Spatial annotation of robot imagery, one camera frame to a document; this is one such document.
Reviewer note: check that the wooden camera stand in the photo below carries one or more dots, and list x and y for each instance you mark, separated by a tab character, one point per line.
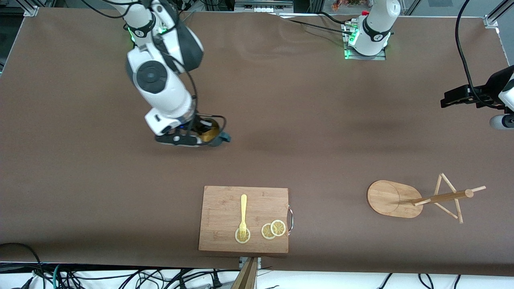
247	277

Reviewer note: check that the teal cup yellow inside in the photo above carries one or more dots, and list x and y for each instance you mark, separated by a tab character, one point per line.
224	138

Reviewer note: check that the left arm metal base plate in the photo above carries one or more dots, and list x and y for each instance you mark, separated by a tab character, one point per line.
377	58

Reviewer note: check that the bamboo cutting board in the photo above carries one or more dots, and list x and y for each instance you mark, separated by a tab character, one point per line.
221	208

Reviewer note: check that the white power strip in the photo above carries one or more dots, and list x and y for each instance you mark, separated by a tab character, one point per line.
261	8

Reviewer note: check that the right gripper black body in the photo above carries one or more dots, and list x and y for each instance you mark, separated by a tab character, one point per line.
199	127

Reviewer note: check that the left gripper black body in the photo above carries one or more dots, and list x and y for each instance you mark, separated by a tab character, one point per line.
484	96

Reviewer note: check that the lemon slice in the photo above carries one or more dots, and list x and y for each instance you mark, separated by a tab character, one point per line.
278	228
237	240
266	232

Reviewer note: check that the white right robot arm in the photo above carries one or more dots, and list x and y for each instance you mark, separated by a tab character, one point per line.
160	92

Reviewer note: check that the yellow plastic fork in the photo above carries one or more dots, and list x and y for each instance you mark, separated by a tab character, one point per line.
243	208

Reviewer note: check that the wooden mug rack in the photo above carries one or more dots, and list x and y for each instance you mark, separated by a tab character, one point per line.
387	198

